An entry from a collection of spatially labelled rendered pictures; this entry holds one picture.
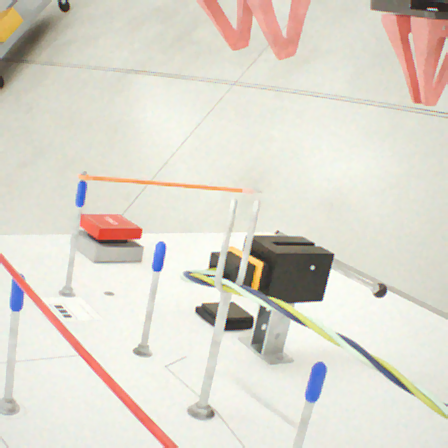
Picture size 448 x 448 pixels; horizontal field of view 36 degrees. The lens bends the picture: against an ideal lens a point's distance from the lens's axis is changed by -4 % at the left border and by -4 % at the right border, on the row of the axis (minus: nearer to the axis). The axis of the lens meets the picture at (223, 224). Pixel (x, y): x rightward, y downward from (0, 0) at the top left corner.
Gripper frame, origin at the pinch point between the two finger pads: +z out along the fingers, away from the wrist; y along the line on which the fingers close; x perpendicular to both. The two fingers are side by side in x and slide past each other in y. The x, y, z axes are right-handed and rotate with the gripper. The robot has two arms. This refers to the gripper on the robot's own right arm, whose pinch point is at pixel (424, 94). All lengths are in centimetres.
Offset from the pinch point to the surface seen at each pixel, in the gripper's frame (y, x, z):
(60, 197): -237, 47, 84
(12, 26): -404, 70, 22
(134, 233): -20.2, -16.8, 16.5
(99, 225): -20.8, -20.3, 15.4
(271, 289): 2.3, -16.3, 13.3
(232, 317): -4.2, -15.2, 18.8
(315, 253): 2.2, -12.4, 11.2
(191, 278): 4.8, -24.3, 9.8
